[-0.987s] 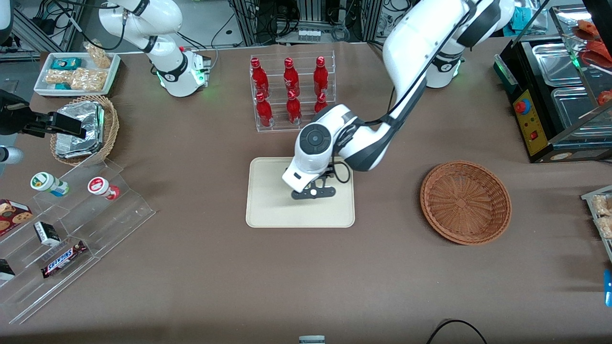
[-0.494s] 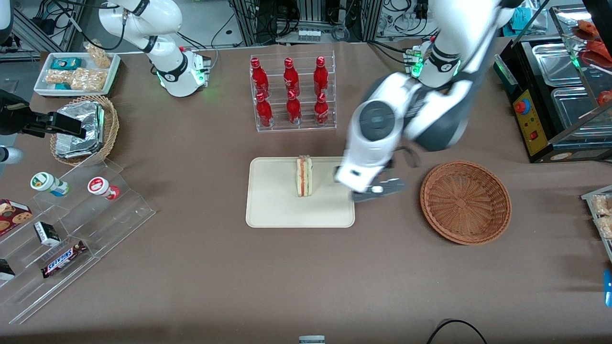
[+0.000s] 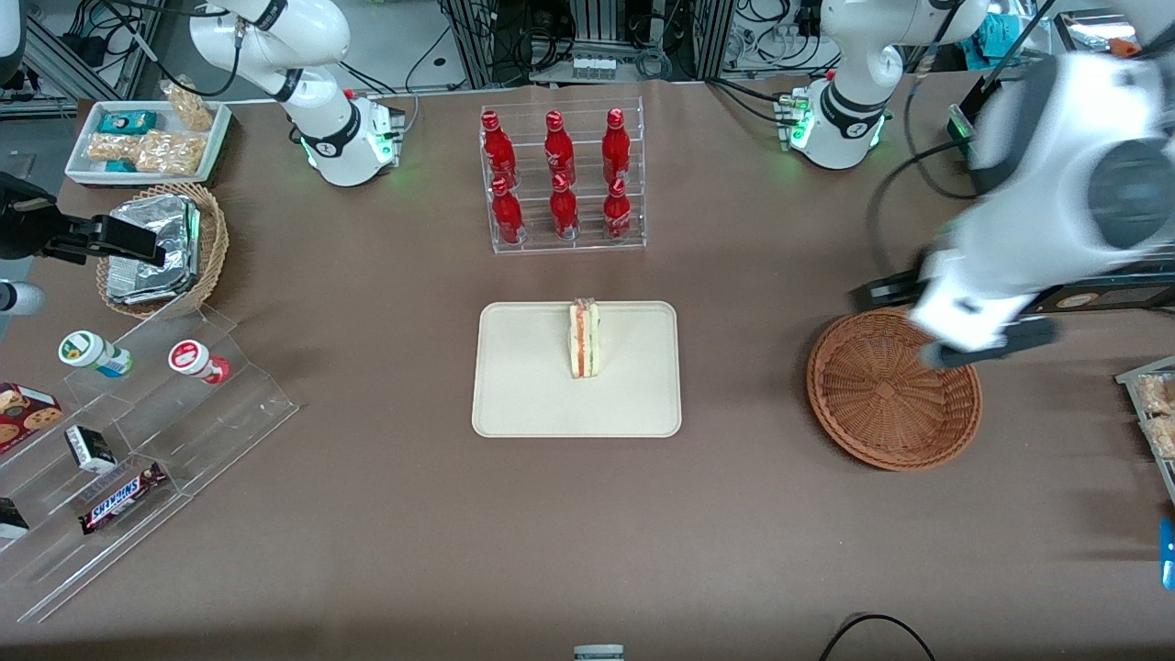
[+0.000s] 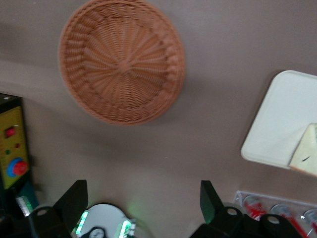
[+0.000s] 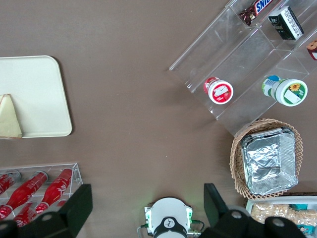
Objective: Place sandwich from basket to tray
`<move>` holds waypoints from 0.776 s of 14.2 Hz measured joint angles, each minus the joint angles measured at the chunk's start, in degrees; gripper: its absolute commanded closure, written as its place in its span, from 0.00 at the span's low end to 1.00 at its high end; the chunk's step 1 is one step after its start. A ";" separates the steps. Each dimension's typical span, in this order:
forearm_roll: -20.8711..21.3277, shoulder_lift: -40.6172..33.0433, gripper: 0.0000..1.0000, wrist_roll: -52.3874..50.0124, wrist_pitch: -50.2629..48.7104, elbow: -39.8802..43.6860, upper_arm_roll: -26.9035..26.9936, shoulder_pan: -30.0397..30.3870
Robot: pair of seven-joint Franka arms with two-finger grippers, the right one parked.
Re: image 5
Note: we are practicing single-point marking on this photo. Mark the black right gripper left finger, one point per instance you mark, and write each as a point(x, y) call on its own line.
point(74, 210)

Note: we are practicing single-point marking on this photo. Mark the beige rectangular plastic tray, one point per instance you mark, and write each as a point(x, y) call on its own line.
point(39, 81)

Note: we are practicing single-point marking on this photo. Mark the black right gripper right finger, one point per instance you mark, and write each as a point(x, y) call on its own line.
point(218, 213)

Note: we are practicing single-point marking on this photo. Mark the clear pack of rice crackers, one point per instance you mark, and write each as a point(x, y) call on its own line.
point(267, 210)
point(304, 215)

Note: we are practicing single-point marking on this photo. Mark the green lidded yogurt cup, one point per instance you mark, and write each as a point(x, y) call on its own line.
point(291, 91)

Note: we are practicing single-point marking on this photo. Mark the black and white small carton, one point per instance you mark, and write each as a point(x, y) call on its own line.
point(284, 23)

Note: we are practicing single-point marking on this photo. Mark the light wicker basket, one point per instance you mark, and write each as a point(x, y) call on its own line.
point(237, 158)

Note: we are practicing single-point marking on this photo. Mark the triangular white bread sandwich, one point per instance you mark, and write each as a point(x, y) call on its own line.
point(7, 116)

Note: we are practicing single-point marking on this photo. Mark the small teal snack box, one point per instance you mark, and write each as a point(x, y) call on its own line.
point(299, 207)

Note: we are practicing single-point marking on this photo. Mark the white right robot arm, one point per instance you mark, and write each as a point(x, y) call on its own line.
point(168, 208)

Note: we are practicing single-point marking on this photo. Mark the white rectangular snack tray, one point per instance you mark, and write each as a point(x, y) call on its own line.
point(248, 205)

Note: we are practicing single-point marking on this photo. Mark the red lidded yogurt cup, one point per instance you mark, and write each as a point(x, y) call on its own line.
point(220, 91)

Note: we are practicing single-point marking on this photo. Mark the red cola bottle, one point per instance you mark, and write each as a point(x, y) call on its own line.
point(27, 188)
point(6, 184)
point(57, 188)
point(23, 215)

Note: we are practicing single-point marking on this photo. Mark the clear acrylic bottle rack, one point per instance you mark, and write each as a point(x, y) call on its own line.
point(76, 173)

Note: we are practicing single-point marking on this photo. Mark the aluminium foil container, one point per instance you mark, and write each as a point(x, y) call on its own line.
point(267, 161)

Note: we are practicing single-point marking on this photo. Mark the clear acrylic stepped shelf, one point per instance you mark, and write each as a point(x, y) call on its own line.
point(223, 49)

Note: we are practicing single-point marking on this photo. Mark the brown Snickers chocolate bar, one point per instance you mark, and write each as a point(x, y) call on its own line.
point(260, 6)

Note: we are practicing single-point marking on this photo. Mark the red cookie box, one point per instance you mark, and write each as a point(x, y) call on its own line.
point(313, 50)

